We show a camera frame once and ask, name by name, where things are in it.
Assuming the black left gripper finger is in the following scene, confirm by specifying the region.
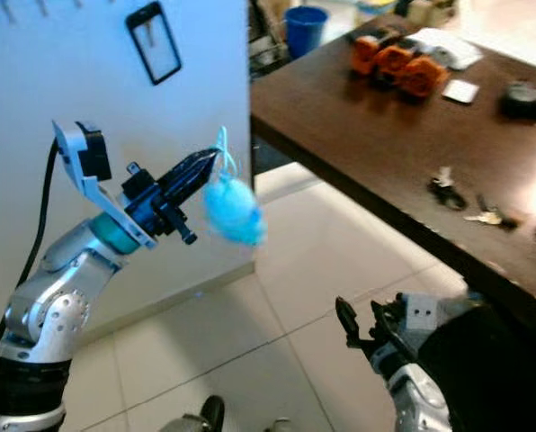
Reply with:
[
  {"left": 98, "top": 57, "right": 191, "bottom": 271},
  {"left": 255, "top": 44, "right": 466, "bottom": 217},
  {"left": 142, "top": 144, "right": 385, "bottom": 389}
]
[
  {"left": 165, "top": 164, "right": 219, "bottom": 213},
  {"left": 157, "top": 148, "right": 220, "bottom": 193}
]

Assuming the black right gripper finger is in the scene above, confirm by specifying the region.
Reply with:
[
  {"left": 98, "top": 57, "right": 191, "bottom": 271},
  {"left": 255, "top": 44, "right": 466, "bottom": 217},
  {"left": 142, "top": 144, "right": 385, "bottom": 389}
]
[
  {"left": 335, "top": 297, "right": 364, "bottom": 349},
  {"left": 370, "top": 301, "right": 405, "bottom": 344}
]

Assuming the blue fluffy pompom keychain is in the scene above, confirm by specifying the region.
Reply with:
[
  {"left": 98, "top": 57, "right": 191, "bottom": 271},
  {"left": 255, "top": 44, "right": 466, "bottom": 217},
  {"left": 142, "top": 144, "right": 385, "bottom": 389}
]
[{"left": 201, "top": 126, "right": 268, "bottom": 249}]

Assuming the silver key with black fob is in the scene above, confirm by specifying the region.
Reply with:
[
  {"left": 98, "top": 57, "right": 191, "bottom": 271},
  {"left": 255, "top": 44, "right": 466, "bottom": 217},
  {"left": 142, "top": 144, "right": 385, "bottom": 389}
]
[{"left": 464, "top": 195, "right": 522, "bottom": 231}]

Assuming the black robot foot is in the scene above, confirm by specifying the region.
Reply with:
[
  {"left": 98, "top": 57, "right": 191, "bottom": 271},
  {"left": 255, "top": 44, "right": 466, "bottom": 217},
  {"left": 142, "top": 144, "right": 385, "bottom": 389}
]
[{"left": 200, "top": 394, "right": 227, "bottom": 432}]

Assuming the dark brown wooden table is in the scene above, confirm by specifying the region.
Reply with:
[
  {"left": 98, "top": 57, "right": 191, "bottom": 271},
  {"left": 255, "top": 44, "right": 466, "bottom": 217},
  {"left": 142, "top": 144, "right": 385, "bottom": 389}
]
[{"left": 250, "top": 13, "right": 536, "bottom": 347}]

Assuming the blue plastic bucket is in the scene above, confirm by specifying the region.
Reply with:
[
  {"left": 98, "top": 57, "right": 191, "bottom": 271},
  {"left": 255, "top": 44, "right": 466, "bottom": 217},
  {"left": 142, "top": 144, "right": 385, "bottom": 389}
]
[{"left": 283, "top": 6, "right": 330, "bottom": 60}]

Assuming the small orange black tool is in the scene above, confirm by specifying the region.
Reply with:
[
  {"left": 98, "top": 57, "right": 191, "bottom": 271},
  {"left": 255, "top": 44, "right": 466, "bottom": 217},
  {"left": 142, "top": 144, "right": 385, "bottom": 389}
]
[{"left": 349, "top": 34, "right": 383, "bottom": 77}]

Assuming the medium orange black tool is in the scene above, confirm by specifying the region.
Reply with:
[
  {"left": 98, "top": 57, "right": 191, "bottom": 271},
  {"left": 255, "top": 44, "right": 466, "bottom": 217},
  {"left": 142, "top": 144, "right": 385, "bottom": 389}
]
[{"left": 374, "top": 45, "right": 415, "bottom": 87}]

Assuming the yellow teal container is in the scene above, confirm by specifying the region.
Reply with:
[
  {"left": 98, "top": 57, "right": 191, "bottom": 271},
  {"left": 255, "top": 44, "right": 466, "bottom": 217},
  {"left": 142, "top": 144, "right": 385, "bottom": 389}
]
[{"left": 353, "top": 0, "right": 400, "bottom": 24}]

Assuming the white square pad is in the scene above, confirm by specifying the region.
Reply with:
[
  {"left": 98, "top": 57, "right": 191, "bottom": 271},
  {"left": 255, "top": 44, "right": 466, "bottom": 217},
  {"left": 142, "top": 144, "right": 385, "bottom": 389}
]
[{"left": 442, "top": 79, "right": 482, "bottom": 105}]

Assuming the black device on table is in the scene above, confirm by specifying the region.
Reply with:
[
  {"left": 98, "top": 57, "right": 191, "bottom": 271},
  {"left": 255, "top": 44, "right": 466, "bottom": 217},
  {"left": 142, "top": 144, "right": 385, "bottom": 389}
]
[{"left": 500, "top": 81, "right": 536, "bottom": 127}]

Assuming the white crumpled sheet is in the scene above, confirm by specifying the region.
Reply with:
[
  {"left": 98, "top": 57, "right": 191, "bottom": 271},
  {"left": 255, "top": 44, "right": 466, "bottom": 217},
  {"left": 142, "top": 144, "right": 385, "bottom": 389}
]
[{"left": 403, "top": 27, "right": 484, "bottom": 72}]

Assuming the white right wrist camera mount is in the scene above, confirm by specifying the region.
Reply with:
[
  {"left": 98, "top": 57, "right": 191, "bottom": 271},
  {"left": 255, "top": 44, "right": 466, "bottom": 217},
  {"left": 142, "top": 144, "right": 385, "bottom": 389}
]
[{"left": 399, "top": 292, "right": 451, "bottom": 336}]

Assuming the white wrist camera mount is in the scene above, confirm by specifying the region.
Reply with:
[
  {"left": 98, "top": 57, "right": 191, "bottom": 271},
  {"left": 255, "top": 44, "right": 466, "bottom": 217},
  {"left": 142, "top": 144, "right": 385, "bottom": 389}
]
[
  {"left": 52, "top": 120, "right": 157, "bottom": 251},
  {"left": 399, "top": 292, "right": 451, "bottom": 336}
]

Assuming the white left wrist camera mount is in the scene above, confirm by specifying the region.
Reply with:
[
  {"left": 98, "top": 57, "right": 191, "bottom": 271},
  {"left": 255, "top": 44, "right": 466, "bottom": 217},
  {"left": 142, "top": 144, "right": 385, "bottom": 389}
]
[{"left": 52, "top": 120, "right": 157, "bottom": 251}]

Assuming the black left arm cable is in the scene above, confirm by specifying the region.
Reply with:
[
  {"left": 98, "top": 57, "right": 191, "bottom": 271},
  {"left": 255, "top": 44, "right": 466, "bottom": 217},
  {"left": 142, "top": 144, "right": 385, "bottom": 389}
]
[{"left": 0, "top": 137, "right": 62, "bottom": 383}]

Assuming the black rectangular wall frame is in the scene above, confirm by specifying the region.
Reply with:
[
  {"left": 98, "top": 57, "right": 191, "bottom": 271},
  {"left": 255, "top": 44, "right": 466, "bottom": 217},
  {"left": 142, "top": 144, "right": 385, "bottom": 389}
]
[{"left": 125, "top": 1, "right": 183, "bottom": 87}]

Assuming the black ring key bunch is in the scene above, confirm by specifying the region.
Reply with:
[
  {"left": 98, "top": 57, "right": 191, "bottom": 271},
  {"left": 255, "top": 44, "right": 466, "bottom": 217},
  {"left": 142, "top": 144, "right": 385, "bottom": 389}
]
[{"left": 427, "top": 166, "right": 469, "bottom": 213}]

